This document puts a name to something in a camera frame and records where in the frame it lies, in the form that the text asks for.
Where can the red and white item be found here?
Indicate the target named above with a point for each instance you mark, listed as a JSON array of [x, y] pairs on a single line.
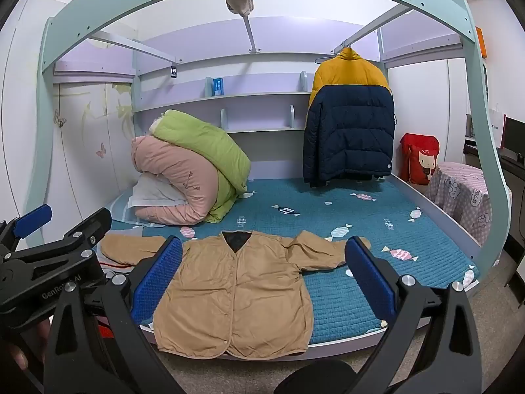
[[117, 269]]

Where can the white paper bag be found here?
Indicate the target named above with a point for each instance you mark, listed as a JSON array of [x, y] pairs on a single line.
[[497, 127]]

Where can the blue candy print bed sheet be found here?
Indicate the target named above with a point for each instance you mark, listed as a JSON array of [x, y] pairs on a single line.
[[348, 221]]

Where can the orange box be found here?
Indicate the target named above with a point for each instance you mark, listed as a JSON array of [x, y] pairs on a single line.
[[482, 43]]

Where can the blue box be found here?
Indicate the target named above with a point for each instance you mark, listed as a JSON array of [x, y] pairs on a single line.
[[218, 87]]

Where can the pink patterned tablecloth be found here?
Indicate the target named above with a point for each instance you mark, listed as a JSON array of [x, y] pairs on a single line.
[[459, 197]]

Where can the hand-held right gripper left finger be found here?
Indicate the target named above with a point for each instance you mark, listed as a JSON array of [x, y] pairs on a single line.
[[158, 279]]

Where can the white pillow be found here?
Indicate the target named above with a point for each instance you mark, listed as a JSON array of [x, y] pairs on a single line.
[[151, 193]]

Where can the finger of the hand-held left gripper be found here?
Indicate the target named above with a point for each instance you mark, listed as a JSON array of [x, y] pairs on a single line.
[[35, 217], [92, 223]]

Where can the pink quilt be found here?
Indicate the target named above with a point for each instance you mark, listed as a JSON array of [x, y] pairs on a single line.
[[176, 172]]

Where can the yellow and navy puffer jacket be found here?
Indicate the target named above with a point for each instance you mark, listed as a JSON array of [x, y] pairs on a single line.
[[348, 131]]

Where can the black tag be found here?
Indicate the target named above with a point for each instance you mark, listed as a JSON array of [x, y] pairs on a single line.
[[173, 72]]

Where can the lavender wall shelf unit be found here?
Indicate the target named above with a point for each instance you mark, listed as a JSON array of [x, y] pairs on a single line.
[[254, 100]]

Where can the person's left hand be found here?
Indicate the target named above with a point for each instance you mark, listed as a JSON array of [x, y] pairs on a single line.
[[20, 353]]

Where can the green quilt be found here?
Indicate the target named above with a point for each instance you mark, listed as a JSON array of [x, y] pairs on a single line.
[[205, 139]]

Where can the teal bed frame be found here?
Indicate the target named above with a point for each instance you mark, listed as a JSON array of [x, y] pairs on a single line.
[[484, 131]]

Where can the white butterfly wardrobe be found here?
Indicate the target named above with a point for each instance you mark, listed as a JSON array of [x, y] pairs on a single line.
[[82, 152]]

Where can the red cartoon bag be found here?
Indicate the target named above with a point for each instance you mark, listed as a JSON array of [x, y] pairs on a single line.
[[422, 160]]

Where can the tan jacket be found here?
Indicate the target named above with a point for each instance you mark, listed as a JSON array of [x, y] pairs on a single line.
[[238, 295]]

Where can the dark monitor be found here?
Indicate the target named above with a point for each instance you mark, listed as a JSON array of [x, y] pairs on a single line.
[[514, 137]]

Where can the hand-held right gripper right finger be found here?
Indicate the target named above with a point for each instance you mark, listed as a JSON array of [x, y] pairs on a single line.
[[369, 279]]

